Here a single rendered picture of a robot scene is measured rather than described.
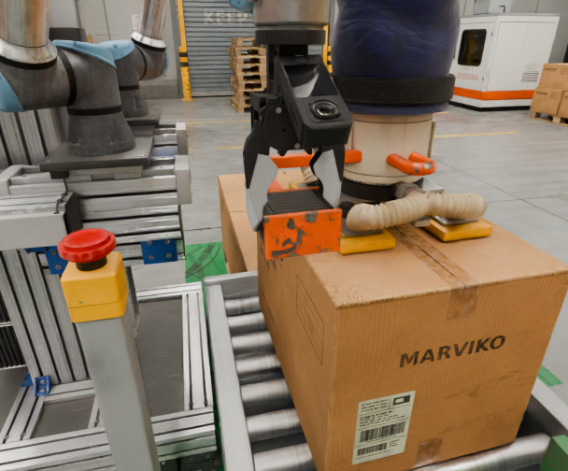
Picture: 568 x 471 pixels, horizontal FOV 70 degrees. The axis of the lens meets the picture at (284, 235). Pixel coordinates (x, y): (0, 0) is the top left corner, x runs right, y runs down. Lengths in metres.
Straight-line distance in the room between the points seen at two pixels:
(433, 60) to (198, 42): 10.02
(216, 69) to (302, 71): 10.29
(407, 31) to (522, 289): 0.43
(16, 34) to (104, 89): 0.19
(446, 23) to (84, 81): 0.70
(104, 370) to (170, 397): 0.84
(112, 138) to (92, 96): 0.09
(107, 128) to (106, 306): 0.52
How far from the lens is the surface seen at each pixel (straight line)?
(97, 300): 0.60
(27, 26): 0.91
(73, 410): 1.57
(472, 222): 0.82
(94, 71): 1.01
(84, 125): 1.03
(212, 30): 10.68
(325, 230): 0.45
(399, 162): 0.72
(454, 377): 0.77
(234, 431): 0.88
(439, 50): 0.74
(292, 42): 0.42
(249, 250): 1.57
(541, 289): 0.76
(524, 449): 1.02
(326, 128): 0.35
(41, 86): 0.96
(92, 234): 0.60
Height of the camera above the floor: 1.27
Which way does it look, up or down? 26 degrees down
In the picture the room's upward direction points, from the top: straight up
